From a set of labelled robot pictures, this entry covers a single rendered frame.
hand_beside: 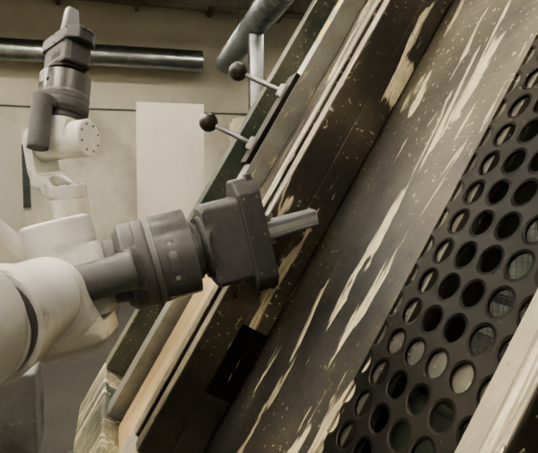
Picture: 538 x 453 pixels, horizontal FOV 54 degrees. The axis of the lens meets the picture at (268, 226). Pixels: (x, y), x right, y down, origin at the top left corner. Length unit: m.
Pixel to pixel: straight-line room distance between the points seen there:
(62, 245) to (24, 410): 0.77
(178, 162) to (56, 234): 4.22
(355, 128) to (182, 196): 4.13
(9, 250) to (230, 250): 0.50
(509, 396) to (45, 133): 0.85
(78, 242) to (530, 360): 0.40
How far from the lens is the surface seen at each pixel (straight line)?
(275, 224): 0.55
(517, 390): 0.22
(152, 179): 4.70
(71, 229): 0.52
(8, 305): 0.31
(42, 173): 1.02
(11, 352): 0.32
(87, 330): 0.46
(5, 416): 1.26
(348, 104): 0.63
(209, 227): 0.52
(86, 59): 1.04
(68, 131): 0.96
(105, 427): 1.00
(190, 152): 4.73
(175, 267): 0.50
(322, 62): 1.07
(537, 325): 0.23
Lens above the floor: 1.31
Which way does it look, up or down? 4 degrees down
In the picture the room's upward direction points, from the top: straight up
